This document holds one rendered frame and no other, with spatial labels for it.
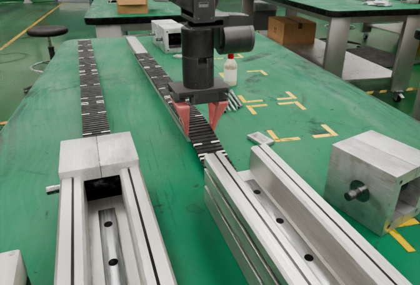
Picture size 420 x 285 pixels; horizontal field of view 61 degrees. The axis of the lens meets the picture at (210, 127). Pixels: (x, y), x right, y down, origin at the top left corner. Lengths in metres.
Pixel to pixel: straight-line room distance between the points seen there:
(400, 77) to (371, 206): 2.87
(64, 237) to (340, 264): 0.27
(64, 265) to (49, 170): 0.34
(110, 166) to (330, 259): 0.28
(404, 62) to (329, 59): 0.68
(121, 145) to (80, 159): 0.06
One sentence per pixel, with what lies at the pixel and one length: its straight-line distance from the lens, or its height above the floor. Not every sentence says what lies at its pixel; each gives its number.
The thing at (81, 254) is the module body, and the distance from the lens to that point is 0.37.
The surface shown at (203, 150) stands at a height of 0.80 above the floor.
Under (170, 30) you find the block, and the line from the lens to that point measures 1.40.
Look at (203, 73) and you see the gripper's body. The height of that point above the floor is 0.93.
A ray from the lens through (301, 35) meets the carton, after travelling 4.28.
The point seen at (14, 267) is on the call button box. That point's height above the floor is 0.84.
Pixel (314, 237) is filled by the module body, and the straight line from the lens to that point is 0.42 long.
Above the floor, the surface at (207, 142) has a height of 0.80.
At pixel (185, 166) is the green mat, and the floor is 0.78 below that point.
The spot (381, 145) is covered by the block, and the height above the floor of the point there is 0.87.
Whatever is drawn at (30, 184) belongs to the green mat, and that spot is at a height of 0.78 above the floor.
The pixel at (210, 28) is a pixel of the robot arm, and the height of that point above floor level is 1.01.
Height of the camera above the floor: 1.11
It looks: 26 degrees down
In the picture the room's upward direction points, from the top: straight up
